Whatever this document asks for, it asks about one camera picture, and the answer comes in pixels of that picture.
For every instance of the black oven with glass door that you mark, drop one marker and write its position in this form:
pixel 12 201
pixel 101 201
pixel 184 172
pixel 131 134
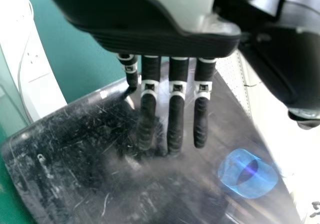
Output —
pixel 75 159

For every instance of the white socket strip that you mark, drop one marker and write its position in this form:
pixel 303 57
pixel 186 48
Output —
pixel 40 66

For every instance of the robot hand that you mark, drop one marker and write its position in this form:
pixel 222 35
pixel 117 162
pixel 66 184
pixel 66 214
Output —
pixel 150 23

